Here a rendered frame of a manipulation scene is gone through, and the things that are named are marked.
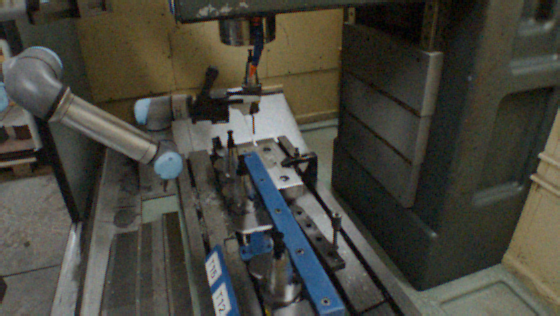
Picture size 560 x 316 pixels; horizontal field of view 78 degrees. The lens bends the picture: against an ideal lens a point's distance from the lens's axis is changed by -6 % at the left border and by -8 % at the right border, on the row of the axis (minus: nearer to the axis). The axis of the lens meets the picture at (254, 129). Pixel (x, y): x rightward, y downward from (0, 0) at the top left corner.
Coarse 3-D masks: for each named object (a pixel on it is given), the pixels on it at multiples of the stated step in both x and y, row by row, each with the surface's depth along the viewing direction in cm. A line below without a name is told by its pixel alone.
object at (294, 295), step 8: (264, 280) 55; (264, 288) 55; (296, 288) 54; (264, 296) 53; (272, 296) 53; (288, 296) 52; (296, 296) 53; (264, 304) 54; (272, 304) 52; (280, 304) 52; (288, 304) 52
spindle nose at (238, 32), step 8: (272, 16) 95; (224, 24) 94; (232, 24) 93; (240, 24) 92; (248, 24) 92; (264, 24) 93; (272, 24) 95; (224, 32) 95; (232, 32) 94; (240, 32) 93; (248, 32) 93; (272, 32) 96; (224, 40) 97; (232, 40) 95; (240, 40) 94; (248, 40) 94; (264, 40) 95; (272, 40) 97
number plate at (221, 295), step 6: (222, 288) 87; (216, 294) 88; (222, 294) 86; (216, 300) 86; (222, 300) 85; (228, 300) 83; (216, 306) 85; (222, 306) 83; (228, 306) 82; (216, 312) 84; (222, 312) 82
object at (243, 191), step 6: (246, 174) 70; (240, 180) 70; (246, 180) 70; (240, 186) 70; (246, 186) 70; (234, 192) 72; (240, 192) 71; (246, 192) 70; (252, 192) 72; (234, 198) 72; (240, 198) 71; (246, 198) 71; (252, 198) 72; (240, 204) 71; (246, 204) 71
